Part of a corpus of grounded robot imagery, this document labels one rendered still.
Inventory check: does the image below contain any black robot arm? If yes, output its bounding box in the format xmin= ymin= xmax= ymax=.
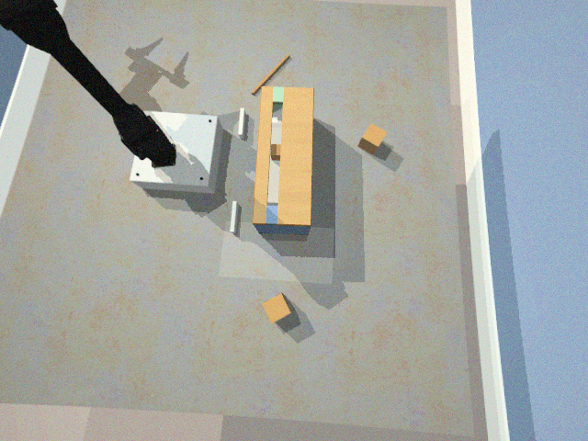
xmin=0 ymin=0 xmax=176 ymax=168

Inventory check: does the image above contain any tan wooden stick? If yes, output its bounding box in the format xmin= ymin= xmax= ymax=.
xmin=252 ymin=54 xmax=289 ymax=95

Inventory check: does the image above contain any small brown block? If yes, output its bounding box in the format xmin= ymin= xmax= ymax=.
xmin=271 ymin=144 xmax=281 ymax=161

